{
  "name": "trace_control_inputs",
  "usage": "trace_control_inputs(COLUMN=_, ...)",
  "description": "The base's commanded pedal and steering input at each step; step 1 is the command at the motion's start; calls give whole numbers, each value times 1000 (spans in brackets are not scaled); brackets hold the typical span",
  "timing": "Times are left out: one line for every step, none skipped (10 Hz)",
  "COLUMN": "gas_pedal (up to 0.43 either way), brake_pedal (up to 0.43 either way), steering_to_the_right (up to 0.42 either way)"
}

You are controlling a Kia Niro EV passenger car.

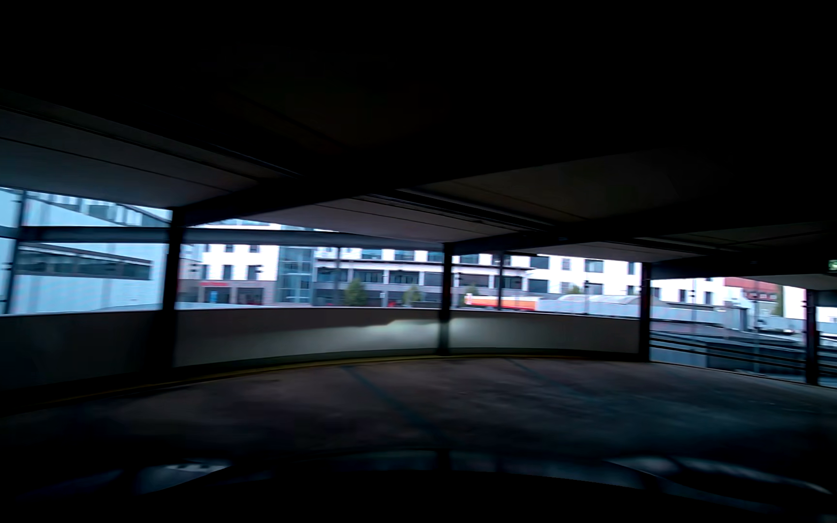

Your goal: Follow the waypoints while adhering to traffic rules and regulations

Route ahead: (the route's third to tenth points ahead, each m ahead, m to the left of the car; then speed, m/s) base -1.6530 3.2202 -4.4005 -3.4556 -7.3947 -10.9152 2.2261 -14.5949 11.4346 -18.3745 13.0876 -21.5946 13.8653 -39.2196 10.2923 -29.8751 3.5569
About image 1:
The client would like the dark metal railing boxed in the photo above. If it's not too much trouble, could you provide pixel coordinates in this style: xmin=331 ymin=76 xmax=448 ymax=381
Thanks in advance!
xmin=650 ymin=329 xmax=837 ymax=395

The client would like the dark garage pillar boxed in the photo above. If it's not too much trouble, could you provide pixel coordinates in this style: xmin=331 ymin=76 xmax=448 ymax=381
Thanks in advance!
xmin=438 ymin=243 xmax=455 ymax=356
xmin=804 ymin=288 xmax=821 ymax=386
xmin=638 ymin=262 xmax=653 ymax=363
xmin=160 ymin=209 xmax=187 ymax=373

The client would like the pale blue-white building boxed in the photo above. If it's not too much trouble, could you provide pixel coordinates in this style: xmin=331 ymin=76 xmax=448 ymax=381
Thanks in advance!
xmin=0 ymin=179 xmax=173 ymax=318

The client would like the white building with red roof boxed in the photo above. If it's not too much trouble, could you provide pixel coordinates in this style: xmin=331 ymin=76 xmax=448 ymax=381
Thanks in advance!
xmin=651 ymin=276 xmax=806 ymax=333

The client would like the grey concrete parapet wall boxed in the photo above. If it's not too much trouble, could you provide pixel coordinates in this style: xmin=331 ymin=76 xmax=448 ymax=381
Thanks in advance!
xmin=0 ymin=306 xmax=642 ymax=389

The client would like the orange and white vehicle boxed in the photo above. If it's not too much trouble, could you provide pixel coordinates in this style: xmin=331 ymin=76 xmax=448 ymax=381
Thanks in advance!
xmin=464 ymin=292 xmax=540 ymax=312

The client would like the white multi-storey building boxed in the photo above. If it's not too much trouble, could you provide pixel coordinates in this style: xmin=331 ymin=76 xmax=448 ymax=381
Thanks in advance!
xmin=177 ymin=220 xmax=642 ymax=308

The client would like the car's own bonnet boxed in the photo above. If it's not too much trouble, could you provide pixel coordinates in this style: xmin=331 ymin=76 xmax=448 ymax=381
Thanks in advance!
xmin=19 ymin=449 xmax=837 ymax=523

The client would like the dark concrete garage floor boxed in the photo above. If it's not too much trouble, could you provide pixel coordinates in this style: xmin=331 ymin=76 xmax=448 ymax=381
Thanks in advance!
xmin=0 ymin=353 xmax=837 ymax=495

